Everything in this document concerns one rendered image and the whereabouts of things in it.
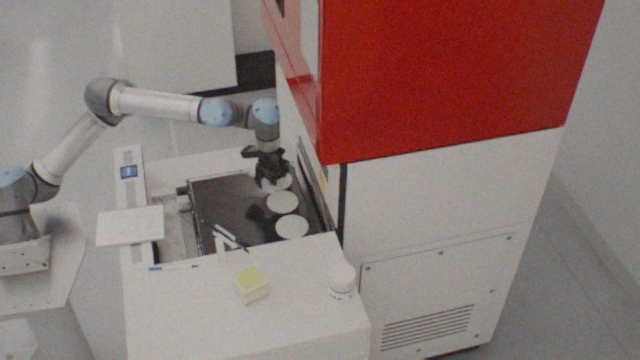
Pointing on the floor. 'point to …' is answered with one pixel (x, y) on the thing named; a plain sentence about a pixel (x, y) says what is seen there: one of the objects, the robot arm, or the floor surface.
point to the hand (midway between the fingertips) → (265, 190)
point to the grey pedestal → (55, 338)
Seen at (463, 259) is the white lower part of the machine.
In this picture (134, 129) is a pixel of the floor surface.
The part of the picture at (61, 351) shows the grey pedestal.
